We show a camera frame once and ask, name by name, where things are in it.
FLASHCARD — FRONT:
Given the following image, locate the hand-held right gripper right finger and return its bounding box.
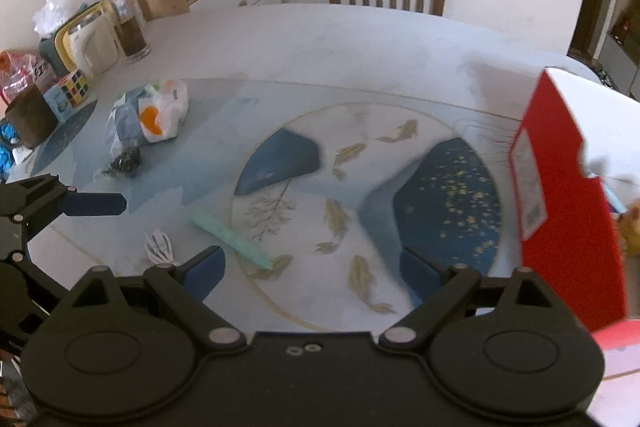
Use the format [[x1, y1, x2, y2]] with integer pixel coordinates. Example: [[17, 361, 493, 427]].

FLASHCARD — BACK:
[[378, 247, 561, 350]]

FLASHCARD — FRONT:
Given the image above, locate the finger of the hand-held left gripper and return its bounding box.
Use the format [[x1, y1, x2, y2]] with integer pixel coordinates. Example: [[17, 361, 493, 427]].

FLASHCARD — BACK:
[[0, 174, 127, 240], [0, 249, 70, 308]]

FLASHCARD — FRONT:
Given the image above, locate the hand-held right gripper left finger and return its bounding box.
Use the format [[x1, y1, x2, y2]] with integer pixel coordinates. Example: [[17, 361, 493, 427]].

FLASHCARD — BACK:
[[72, 244, 248, 348]]

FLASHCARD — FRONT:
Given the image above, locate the mint green pen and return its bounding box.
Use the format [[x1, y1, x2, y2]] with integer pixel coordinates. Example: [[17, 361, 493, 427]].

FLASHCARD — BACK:
[[190, 207, 275, 270]]

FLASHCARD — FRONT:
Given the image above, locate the clear bag of dark bits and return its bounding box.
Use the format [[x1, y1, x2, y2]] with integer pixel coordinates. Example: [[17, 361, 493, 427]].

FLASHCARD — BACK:
[[102, 146, 143, 179]]

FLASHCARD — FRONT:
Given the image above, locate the white hair claw clip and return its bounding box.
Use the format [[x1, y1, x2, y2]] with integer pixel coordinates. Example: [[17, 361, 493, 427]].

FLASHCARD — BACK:
[[144, 229, 180, 267]]

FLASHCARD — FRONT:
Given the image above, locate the white plastic bag orange print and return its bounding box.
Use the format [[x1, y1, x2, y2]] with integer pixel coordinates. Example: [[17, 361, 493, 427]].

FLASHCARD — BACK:
[[104, 79, 190, 148]]

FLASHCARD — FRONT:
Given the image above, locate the red cardboard box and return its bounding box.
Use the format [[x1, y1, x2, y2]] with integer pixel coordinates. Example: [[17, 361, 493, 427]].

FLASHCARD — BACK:
[[509, 68, 640, 334]]

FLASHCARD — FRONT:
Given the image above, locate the white stone desktop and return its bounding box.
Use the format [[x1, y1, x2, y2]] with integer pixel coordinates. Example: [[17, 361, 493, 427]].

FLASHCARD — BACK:
[[5, 3, 640, 413]]

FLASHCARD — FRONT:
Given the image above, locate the dark blue round mat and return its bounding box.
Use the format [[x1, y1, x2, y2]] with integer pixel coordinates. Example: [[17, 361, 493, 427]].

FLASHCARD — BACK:
[[32, 99, 98, 172]]

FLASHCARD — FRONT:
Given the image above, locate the brown mug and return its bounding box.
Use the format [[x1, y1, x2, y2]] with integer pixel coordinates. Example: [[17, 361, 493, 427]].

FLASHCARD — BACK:
[[4, 84, 58, 149]]

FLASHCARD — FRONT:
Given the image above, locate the light blue box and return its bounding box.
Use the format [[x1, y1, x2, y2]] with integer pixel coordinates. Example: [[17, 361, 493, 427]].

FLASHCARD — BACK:
[[42, 84, 76, 122]]

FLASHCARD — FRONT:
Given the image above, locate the colourful puzzle cube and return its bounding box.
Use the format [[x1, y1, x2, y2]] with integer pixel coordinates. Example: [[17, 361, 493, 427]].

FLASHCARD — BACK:
[[59, 69, 92, 108]]

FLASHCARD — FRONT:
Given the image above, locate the fish print glass turntable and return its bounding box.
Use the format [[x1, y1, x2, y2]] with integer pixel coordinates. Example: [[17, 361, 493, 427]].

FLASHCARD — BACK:
[[27, 77, 523, 333]]

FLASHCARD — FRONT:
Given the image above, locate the pink plastic bag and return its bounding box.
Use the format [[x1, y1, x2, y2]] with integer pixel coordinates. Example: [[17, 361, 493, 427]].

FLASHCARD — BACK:
[[0, 49, 48, 105]]

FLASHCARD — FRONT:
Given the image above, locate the white kettle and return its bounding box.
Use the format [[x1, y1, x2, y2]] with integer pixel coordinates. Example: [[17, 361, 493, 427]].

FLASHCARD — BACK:
[[67, 9, 121, 78]]

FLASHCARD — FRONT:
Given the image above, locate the yellow rimmed dark tray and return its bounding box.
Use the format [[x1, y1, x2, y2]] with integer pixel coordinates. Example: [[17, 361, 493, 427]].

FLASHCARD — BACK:
[[39, 2, 108, 78]]

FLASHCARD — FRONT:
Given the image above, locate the glass jar with white lid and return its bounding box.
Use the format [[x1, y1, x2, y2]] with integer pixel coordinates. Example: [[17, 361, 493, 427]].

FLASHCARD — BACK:
[[92, 0, 152, 62]]

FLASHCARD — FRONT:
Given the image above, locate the crumpled clear plastic bag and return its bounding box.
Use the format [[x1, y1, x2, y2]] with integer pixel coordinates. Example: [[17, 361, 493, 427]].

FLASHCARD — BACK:
[[32, 0, 76, 40]]

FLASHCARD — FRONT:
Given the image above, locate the open cardboard box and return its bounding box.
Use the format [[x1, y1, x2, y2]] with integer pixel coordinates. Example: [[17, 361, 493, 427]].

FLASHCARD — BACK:
[[135, 0, 191, 22]]

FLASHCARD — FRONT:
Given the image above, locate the low grey cabinet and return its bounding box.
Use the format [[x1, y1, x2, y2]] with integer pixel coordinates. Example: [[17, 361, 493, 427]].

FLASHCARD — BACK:
[[597, 29, 640, 100]]

